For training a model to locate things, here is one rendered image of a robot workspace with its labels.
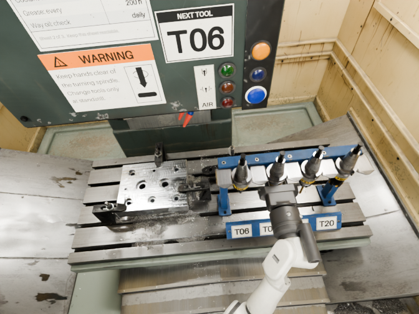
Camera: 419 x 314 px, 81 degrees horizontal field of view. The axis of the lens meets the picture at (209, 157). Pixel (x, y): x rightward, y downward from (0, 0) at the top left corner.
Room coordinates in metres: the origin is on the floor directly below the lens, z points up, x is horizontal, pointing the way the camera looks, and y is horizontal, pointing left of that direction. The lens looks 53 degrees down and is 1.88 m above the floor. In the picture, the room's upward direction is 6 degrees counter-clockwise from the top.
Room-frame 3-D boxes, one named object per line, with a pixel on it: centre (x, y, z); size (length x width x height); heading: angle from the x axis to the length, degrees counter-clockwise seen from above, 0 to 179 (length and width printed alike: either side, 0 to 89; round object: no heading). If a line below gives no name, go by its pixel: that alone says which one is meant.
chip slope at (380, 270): (0.52, -0.45, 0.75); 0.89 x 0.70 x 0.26; 179
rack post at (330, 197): (0.45, -0.48, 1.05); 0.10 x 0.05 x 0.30; 179
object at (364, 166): (0.40, -0.48, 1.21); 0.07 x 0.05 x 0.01; 179
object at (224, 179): (0.41, -0.04, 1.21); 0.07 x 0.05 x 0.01; 179
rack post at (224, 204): (0.46, -0.04, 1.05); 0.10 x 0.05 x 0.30; 179
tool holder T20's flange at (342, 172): (0.40, -0.42, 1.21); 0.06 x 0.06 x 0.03
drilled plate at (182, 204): (0.55, 0.25, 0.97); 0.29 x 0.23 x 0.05; 89
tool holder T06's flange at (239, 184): (0.41, -0.09, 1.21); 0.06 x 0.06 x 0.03
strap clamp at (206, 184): (0.51, 0.08, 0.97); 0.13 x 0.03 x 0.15; 89
